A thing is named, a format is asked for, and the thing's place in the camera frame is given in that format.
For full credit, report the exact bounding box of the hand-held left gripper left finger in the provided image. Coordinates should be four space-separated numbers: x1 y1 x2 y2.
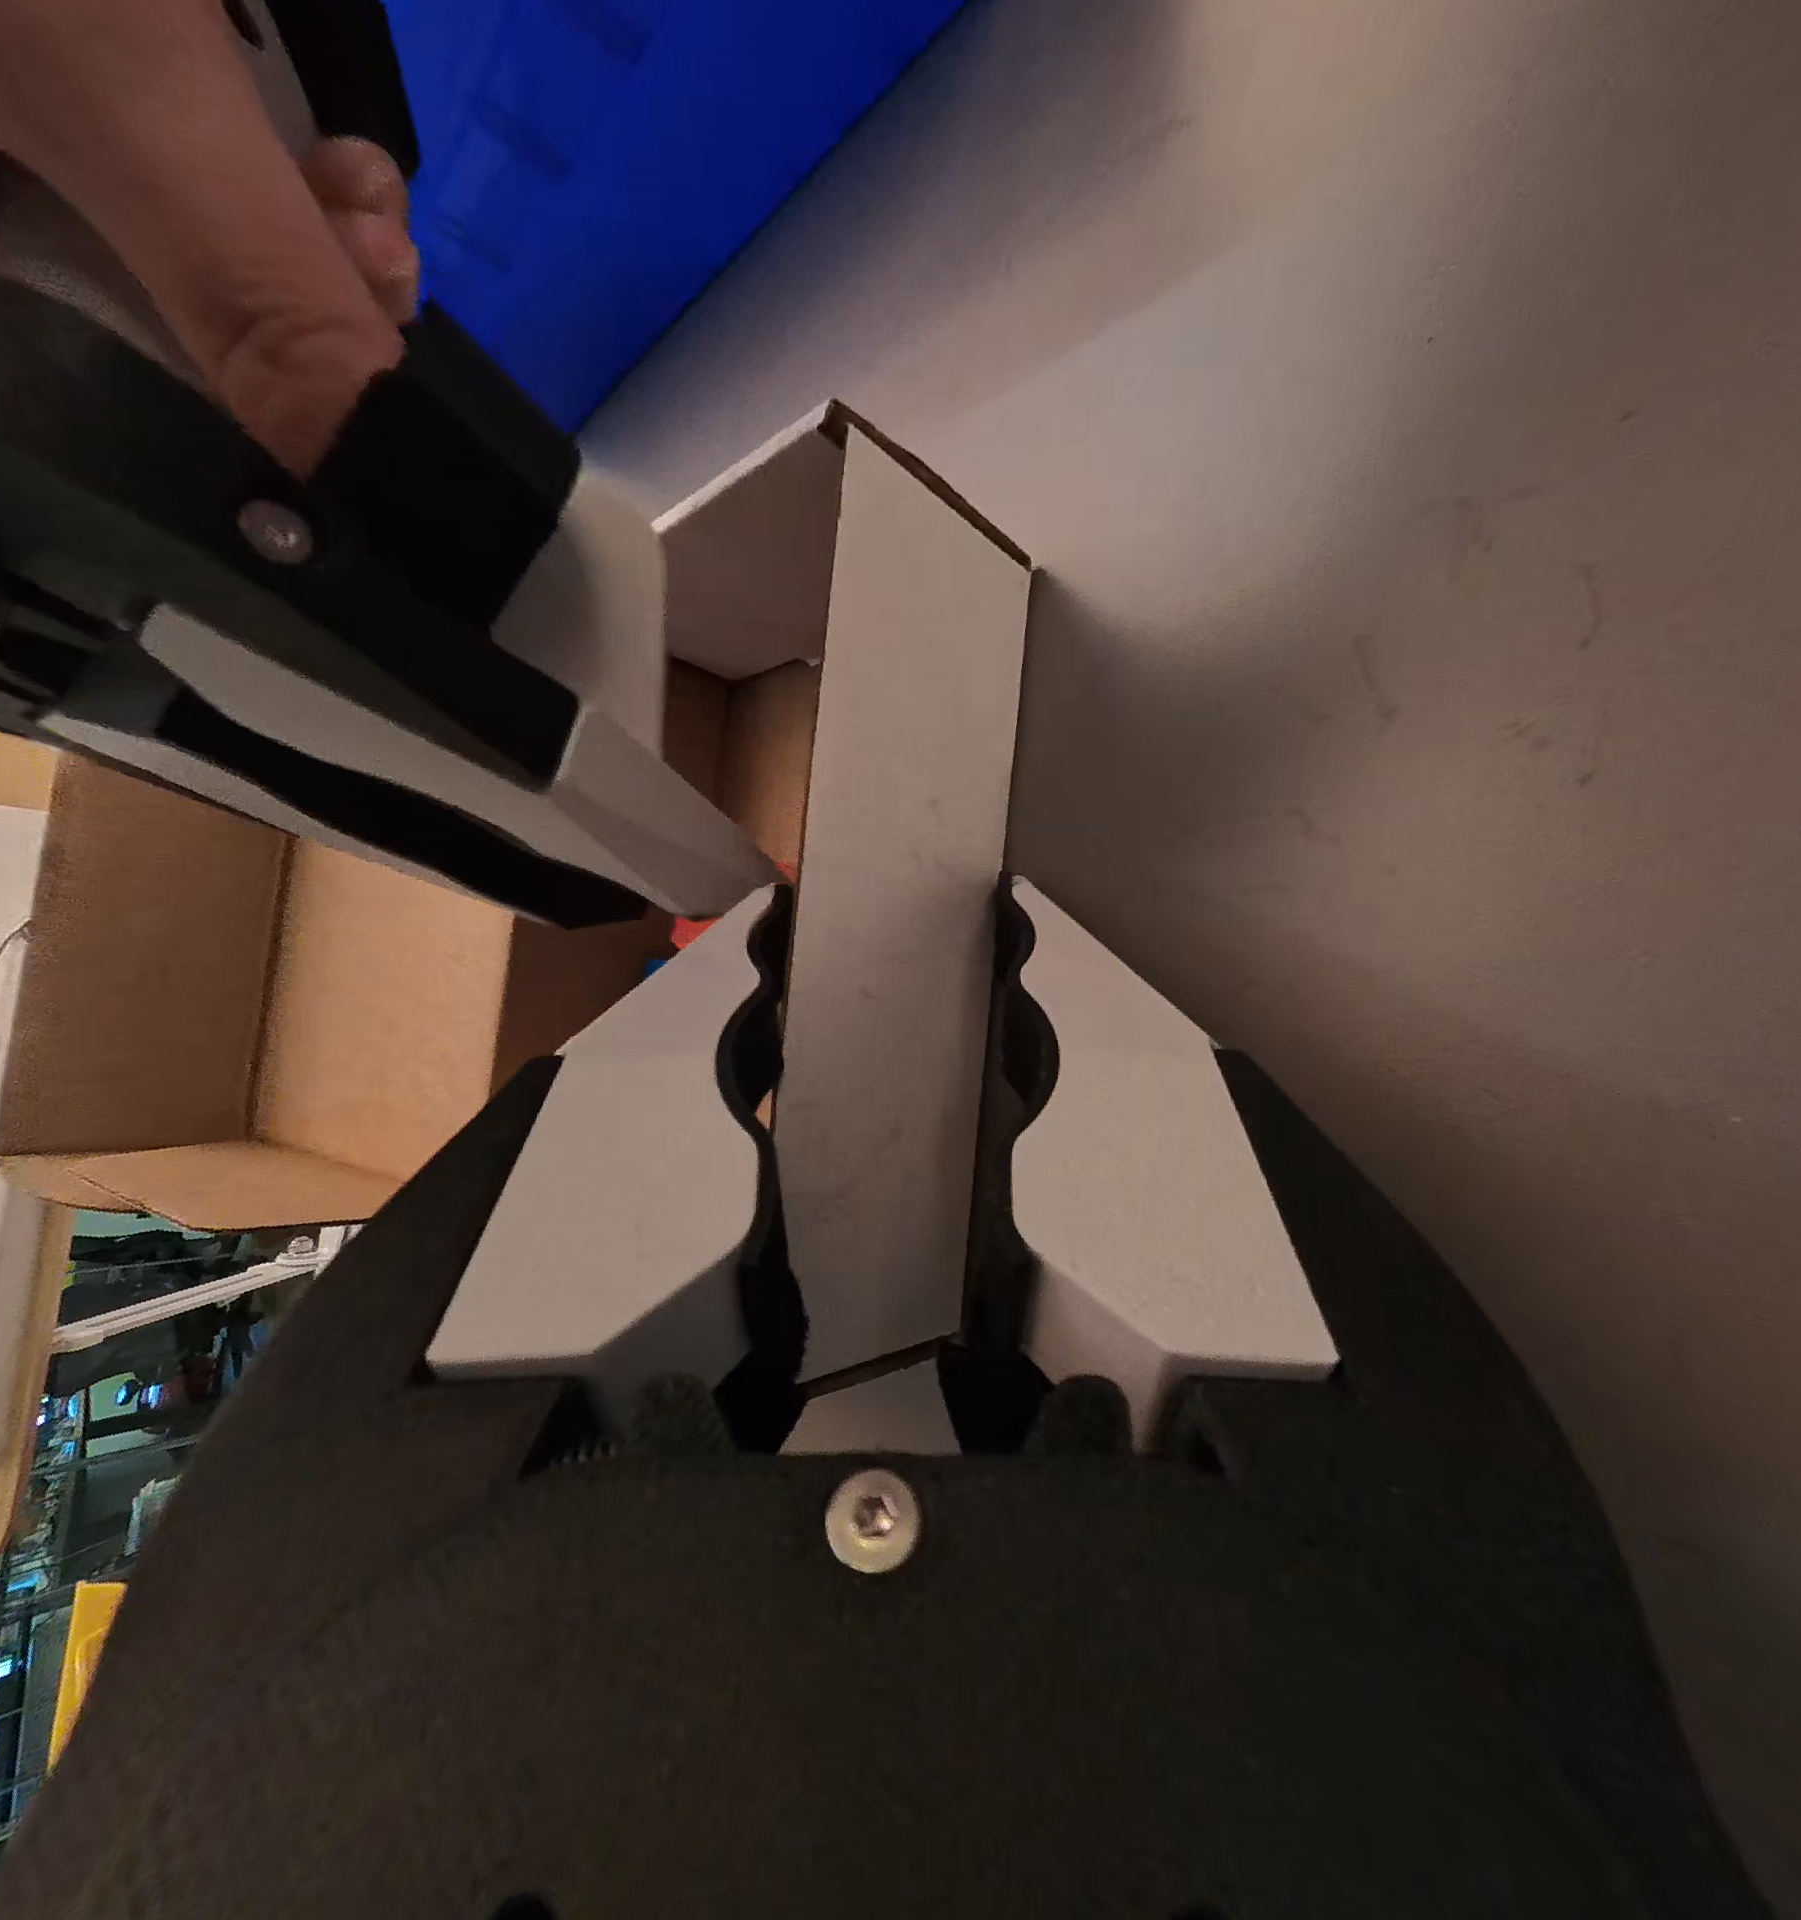
422 886 806 1430

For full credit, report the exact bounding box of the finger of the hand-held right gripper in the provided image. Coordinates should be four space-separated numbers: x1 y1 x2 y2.
497 478 785 912
41 600 650 929

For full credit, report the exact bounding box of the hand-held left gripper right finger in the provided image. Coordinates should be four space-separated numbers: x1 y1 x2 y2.
961 873 1345 1424

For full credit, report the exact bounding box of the blue plastic bin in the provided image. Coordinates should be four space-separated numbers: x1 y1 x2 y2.
374 0 979 440

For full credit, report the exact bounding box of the white cardboard box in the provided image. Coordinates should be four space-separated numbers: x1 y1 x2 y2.
0 396 1047 1391

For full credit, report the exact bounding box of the yellow box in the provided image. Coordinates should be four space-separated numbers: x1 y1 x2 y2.
52 1582 131 1774

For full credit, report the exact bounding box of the person's right hand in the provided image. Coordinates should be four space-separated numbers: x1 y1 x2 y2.
0 0 424 476

